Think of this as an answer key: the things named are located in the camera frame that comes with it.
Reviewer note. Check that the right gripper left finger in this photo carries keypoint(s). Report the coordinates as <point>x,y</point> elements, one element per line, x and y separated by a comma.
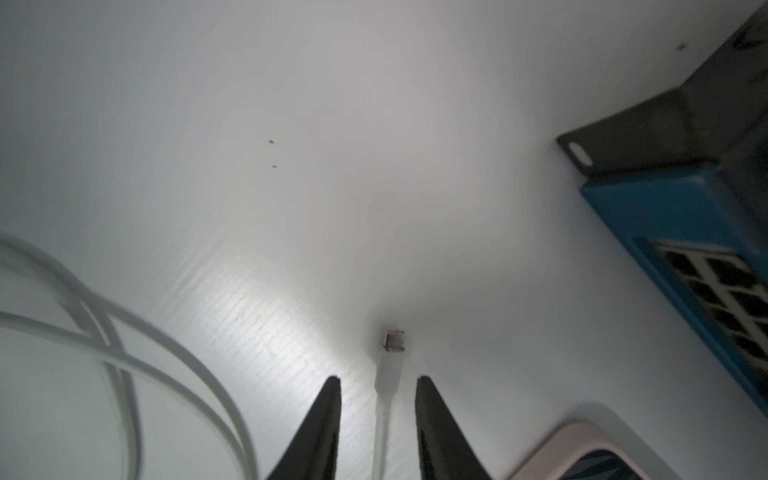
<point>312,453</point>

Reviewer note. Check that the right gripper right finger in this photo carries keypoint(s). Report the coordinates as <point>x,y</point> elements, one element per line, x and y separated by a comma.
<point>444,453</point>

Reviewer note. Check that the phone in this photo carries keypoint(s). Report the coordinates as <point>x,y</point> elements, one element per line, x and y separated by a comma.
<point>579,450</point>

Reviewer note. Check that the dark grey network switch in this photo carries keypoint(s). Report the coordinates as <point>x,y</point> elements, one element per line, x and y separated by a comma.
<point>681,181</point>

